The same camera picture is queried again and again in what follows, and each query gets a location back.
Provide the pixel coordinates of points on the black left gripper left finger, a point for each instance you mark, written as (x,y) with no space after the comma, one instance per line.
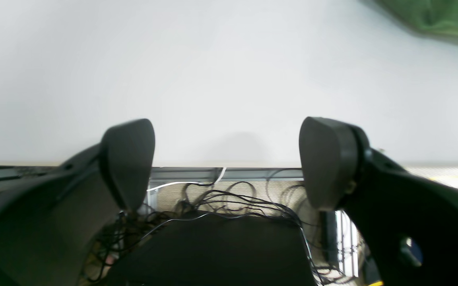
(48,224)

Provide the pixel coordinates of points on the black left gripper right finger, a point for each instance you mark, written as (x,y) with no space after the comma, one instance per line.
(409,223)

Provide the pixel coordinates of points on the green T-shirt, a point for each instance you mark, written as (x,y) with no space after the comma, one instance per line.
(432,18)

